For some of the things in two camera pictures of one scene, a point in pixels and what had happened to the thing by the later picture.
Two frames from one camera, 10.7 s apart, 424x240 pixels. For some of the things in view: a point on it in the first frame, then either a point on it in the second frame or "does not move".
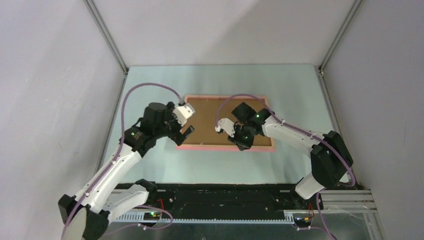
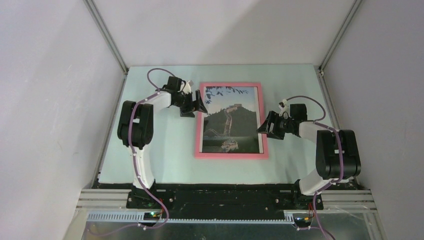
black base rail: x=223 y=199 does not move
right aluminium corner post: x=340 y=34 does not move
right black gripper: x=241 y=144 to x=272 y=117
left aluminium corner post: x=107 y=34 does not move
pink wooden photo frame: x=221 y=122 to x=199 y=123
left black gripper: x=177 y=137 to x=197 y=104
